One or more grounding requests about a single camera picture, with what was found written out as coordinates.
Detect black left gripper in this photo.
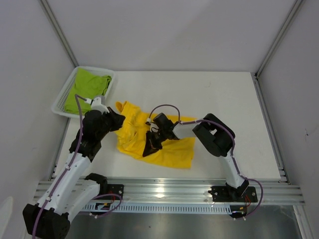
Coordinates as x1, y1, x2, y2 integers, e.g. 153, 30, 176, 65
97, 107, 125, 140

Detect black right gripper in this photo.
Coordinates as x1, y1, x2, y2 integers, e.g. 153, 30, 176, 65
144, 128, 168, 157

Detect yellow shorts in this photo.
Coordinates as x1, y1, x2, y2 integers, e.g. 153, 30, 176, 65
115, 101, 195, 169

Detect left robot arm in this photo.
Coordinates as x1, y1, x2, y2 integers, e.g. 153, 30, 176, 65
22, 107, 125, 239

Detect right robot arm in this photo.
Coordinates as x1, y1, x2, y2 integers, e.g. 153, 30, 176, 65
143, 113, 249, 202

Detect green shorts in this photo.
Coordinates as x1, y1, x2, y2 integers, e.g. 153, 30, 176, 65
64, 68, 112, 115

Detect white plastic basket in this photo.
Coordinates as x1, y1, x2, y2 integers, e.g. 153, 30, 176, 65
51, 66, 117, 118

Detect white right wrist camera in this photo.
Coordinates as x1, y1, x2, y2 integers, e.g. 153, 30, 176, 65
146, 118, 159, 132

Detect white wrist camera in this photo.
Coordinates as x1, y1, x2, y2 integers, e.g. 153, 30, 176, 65
85, 96, 110, 114
146, 118, 159, 132

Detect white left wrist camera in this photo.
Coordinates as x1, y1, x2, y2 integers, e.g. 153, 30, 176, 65
85, 96, 110, 114

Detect aluminium mounting rail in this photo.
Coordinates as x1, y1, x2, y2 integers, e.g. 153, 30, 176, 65
33, 177, 306, 205

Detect slotted cable duct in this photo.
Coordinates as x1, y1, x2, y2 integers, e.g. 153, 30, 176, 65
82, 202, 232, 215

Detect left frame post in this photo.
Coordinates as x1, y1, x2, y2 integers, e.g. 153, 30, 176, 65
38, 0, 79, 68

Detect frame post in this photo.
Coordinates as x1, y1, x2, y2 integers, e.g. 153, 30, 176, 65
254, 0, 306, 80
38, 0, 79, 68

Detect right frame post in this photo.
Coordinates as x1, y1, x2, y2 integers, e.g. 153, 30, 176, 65
254, 0, 306, 80

